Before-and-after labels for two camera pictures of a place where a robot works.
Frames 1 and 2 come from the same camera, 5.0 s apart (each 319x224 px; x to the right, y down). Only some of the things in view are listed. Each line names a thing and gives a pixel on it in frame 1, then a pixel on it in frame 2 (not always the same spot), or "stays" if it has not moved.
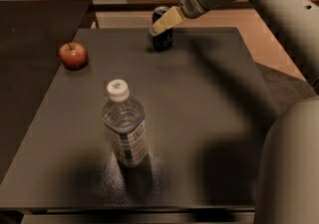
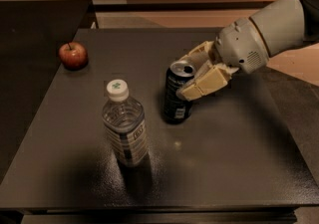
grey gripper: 191,5 to 239,46
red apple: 73,55 stays
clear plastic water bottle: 125,118 stays
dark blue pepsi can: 164,41 to 176,111
